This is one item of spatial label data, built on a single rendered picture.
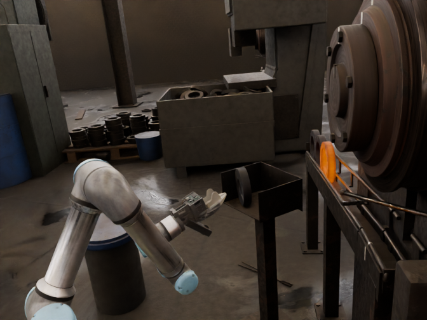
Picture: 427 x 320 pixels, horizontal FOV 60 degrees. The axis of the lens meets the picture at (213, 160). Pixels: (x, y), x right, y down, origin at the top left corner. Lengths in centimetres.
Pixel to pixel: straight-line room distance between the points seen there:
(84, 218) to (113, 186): 17
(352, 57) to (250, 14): 269
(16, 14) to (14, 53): 430
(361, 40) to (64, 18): 1150
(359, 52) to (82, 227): 86
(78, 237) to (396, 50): 94
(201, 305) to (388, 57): 152
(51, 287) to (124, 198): 37
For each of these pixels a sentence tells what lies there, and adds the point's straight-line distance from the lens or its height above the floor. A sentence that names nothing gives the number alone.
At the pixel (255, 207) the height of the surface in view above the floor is 60.
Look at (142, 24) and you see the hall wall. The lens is 1130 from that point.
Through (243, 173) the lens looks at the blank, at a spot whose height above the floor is 74.
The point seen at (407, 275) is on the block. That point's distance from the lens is 83.
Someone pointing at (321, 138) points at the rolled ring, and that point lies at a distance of 186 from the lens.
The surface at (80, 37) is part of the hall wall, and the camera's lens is 1193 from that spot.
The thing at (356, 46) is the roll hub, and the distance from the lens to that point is 81.
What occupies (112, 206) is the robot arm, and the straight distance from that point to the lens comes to 104.
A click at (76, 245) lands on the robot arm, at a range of 119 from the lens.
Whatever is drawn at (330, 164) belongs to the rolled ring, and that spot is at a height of 70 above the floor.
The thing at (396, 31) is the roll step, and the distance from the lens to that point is 78.
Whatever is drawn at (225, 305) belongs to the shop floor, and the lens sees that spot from 196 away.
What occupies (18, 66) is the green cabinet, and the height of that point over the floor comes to 111.
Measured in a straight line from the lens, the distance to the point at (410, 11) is 77.
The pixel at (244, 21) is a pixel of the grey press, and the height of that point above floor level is 133.
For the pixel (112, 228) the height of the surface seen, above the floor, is 43.
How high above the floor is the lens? 127
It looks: 19 degrees down
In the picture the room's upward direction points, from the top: 5 degrees counter-clockwise
